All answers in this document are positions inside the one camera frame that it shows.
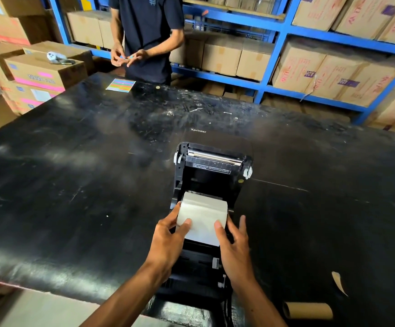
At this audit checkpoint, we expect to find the black label printer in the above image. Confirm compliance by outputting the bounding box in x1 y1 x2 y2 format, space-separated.
152 127 254 327

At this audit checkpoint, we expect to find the plain brown cardboard box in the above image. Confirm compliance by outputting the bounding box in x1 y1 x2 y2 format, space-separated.
202 35 244 77
236 40 276 82
67 11 115 50
169 30 205 66

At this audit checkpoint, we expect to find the multicoloured sticker sheet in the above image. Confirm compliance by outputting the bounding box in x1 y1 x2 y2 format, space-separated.
105 78 137 94

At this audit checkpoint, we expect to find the blue metal shelving rack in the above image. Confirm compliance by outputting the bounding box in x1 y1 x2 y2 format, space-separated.
47 0 395 126

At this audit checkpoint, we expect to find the white tape dispenser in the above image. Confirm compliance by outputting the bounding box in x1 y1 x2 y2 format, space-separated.
46 51 76 65

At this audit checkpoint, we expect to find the pile of pink-labelled cardboard boxes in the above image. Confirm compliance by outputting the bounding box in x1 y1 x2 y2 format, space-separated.
0 0 95 117

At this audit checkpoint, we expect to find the white label paper roll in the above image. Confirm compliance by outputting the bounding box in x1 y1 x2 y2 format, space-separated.
176 191 229 248

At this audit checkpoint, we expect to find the group of red-printed cardboard boxes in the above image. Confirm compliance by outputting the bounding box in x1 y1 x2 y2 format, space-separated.
272 0 395 134

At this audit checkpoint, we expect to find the person's right hand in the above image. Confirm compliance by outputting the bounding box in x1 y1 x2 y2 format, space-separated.
214 215 256 290

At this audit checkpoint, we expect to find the empty brown cardboard tube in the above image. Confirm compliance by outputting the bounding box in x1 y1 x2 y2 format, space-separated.
283 302 334 320

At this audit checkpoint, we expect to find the person's right forearm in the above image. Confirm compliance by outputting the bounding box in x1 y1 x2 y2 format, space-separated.
232 279 288 327

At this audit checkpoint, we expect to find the curled brown paper strip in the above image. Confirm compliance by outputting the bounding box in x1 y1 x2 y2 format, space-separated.
331 271 349 297

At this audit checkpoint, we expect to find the person's left hand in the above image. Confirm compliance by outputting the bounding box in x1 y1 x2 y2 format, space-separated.
145 202 192 275

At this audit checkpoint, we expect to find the person's left forearm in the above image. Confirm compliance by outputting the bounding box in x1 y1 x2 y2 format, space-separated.
80 263 171 327

